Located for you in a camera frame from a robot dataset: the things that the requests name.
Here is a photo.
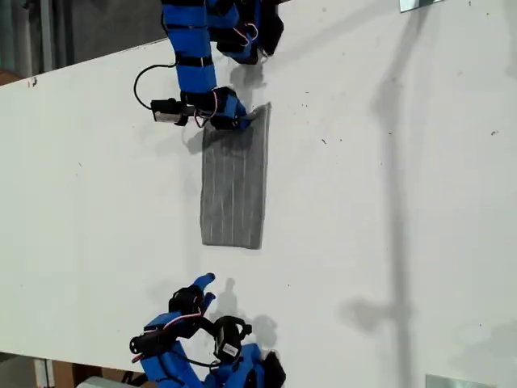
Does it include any red white gripper wire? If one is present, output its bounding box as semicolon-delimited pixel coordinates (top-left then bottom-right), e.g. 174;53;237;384
193;88;228;129
141;310;203;337

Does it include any grey white-striped towel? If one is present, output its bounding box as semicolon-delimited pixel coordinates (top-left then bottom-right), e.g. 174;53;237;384
200;101;273;251

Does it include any white table leg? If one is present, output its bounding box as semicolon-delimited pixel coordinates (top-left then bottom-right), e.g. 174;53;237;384
34;358;56;388

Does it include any pale grey plastic box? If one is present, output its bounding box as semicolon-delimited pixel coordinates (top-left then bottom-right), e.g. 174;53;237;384
76;375;127;388

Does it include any black camera cable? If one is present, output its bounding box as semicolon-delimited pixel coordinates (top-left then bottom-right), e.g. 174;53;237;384
133;62;179;111
180;350;222;369

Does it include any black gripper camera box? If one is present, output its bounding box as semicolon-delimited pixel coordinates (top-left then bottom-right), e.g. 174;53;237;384
150;98;189;127
212;315;254;361

